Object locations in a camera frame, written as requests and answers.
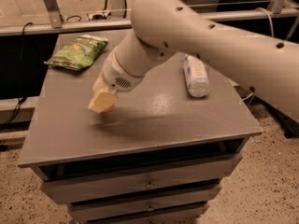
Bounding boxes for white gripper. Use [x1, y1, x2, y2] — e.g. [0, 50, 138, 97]
[88, 48, 143, 113]

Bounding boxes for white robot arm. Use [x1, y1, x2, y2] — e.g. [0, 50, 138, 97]
[89, 0, 299, 121]

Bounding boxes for blue plastic bottle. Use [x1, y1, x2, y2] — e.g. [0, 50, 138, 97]
[183, 55, 209, 98]

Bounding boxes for green chip bag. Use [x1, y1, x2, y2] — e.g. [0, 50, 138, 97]
[45, 35, 108, 71]

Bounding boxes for white power strip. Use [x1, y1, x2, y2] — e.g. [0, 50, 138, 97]
[87, 11, 110, 21]

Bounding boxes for grey drawer cabinet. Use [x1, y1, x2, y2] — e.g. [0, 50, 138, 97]
[17, 28, 263, 224]

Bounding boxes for black cable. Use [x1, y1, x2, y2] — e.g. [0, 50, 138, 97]
[0, 21, 34, 126]

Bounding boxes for metal guard rail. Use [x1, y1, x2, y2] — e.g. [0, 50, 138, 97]
[0, 0, 298, 36]

